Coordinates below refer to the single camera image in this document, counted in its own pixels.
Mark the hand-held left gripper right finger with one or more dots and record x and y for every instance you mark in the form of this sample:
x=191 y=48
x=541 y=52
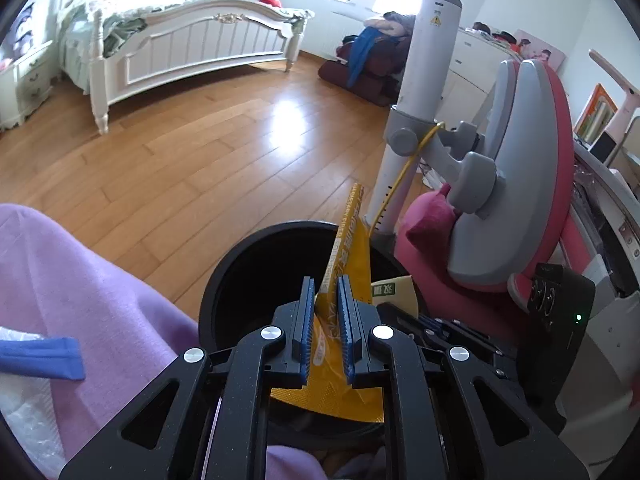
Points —
x=346 y=332

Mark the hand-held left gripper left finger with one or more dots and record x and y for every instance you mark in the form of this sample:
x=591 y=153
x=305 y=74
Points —
x=306 y=327

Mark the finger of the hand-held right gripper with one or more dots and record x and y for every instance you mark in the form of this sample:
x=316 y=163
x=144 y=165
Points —
x=397 y=317
x=475 y=342

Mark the beige packet green label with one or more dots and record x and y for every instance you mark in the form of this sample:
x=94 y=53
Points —
x=400 y=294

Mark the black trash bin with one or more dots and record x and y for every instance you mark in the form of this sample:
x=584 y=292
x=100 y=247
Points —
x=250 y=280

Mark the yellow snack packet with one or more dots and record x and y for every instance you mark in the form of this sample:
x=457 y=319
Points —
x=352 y=245

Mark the dark pink cushion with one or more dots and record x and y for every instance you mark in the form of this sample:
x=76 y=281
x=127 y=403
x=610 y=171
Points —
x=430 y=225

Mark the pink grey chair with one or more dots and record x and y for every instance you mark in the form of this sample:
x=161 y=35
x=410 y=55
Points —
x=530 y=125

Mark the purple tablecloth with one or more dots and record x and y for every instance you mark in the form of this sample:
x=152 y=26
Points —
x=100 y=300

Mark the orange book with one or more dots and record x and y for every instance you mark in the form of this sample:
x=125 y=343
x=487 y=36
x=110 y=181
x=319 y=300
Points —
x=597 y=110

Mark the pink desk lamp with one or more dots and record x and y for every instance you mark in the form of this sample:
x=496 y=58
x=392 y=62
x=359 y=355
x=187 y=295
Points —
x=627 y=105

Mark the dark red massage chair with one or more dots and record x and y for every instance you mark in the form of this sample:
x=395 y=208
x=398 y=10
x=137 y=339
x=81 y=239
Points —
x=370 y=87

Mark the white dresser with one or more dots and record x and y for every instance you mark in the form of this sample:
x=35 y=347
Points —
x=470 y=75

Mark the blue plastic strip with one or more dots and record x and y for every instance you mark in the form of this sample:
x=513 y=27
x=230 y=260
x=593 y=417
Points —
x=50 y=356

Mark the white tower appliance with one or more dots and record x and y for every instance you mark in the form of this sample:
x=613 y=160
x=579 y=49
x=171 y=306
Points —
x=425 y=60

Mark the pink picture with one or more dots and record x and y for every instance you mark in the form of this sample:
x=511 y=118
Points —
x=542 y=52

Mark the blue garment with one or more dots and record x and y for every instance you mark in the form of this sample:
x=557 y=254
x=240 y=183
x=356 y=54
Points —
x=365 y=50

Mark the white radiator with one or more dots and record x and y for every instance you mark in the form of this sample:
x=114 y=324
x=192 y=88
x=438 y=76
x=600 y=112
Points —
x=345 y=30

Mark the white plastic bag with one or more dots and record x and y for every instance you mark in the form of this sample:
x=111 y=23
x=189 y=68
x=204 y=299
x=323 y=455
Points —
x=25 y=410

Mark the red black soft toy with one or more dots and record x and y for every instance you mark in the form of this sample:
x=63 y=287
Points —
x=495 y=32

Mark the pile of clothes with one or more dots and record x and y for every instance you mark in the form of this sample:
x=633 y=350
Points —
x=390 y=22

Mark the white wooden bed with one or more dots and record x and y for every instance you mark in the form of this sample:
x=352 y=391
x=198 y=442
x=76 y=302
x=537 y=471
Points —
x=200 y=45

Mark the red soft item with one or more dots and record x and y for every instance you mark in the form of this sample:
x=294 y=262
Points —
x=270 y=2

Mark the green bedding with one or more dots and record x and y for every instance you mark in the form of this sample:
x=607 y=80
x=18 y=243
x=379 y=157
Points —
x=122 y=30

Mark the white nightstand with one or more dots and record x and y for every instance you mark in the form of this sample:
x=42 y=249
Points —
x=30 y=80

